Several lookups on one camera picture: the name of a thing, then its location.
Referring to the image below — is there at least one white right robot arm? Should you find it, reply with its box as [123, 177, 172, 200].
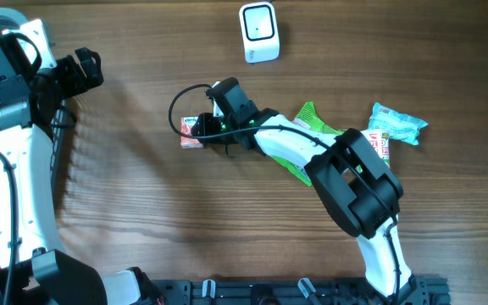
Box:
[195, 77, 412, 304]

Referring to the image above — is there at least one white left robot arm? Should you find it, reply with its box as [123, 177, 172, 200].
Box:
[0, 42, 144, 304]

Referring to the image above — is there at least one green snack bag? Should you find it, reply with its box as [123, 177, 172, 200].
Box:
[273, 102, 346, 186]

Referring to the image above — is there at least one red snack packet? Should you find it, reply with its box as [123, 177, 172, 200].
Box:
[180, 117, 203, 149]

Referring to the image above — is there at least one green instant noodle cup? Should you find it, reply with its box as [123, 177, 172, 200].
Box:
[361, 129, 391, 167]

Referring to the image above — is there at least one white barcode scanner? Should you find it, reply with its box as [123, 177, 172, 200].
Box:
[239, 2, 280, 64]

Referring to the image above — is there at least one light blue snack packet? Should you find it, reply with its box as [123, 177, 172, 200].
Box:
[368, 103, 429, 146]

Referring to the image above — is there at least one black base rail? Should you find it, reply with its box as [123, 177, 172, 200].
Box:
[153, 277, 452, 305]

